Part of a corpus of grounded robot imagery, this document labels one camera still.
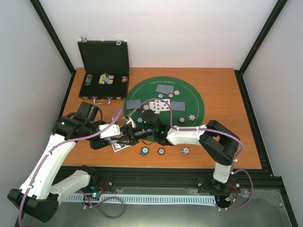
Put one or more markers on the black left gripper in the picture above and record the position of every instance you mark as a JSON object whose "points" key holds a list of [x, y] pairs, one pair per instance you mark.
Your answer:
{"points": [[97, 145]]}

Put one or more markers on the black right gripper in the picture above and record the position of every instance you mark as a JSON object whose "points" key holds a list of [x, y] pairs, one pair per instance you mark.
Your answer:
{"points": [[127, 131]]}

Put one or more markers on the face-down cards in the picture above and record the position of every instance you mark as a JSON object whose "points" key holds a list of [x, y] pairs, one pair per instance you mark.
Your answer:
{"points": [[178, 106], [132, 104], [166, 89]]}

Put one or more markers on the face-up club card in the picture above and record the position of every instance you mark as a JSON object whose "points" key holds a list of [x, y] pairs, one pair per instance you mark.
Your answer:
{"points": [[157, 106], [152, 106]]}

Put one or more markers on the teal chip top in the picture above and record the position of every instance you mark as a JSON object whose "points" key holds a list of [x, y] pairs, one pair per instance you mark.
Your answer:
{"points": [[161, 96]]}

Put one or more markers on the face-down cards top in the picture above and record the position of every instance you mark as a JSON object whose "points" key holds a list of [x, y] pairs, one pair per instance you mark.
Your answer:
{"points": [[166, 89]]}

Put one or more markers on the purple chip top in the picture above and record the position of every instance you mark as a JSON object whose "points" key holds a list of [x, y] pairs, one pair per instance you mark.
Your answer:
{"points": [[176, 93]]}

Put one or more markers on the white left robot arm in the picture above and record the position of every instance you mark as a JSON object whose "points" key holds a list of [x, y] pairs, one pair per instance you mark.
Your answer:
{"points": [[38, 196]]}

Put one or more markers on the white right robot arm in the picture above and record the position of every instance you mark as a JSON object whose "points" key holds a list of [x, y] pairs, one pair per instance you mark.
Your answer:
{"points": [[221, 144]]}

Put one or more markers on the blue card box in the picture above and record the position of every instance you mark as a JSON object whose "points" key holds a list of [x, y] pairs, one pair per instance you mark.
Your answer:
{"points": [[118, 147]]}

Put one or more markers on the teal chip stack on table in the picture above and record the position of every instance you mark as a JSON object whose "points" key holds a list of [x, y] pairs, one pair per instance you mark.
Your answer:
{"points": [[144, 151]]}

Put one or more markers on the brown chip stack on table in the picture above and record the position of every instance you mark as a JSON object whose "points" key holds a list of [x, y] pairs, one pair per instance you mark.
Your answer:
{"points": [[161, 151]]}

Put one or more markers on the red chip in case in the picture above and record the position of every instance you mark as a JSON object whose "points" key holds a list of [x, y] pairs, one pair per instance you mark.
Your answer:
{"points": [[124, 79]]}

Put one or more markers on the purple chip stack on table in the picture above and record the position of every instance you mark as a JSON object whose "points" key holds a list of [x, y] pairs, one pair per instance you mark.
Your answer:
{"points": [[185, 150]]}

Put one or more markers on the green round poker mat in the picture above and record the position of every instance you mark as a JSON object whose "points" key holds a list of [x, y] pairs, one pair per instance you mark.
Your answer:
{"points": [[194, 104]]}

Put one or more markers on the yellow card box in case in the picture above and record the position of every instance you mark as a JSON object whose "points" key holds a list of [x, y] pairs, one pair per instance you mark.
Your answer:
{"points": [[106, 79]]}

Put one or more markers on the chip row in case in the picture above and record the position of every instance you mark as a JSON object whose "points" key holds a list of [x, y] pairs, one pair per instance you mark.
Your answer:
{"points": [[88, 79]]}

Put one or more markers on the black poker chip case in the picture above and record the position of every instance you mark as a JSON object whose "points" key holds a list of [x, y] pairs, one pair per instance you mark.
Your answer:
{"points": [[107, 69]]}

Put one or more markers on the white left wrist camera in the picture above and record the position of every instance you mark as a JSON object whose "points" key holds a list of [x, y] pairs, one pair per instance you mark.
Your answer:
{"points": [[112, 131]]}

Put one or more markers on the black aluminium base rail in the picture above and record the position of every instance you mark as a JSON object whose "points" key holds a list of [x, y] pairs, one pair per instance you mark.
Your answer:
{"points": [[200, 179]]}

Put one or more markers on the light blue cable duct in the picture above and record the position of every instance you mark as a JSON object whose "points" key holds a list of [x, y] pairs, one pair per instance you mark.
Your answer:
{"points": [[140, 199]]}

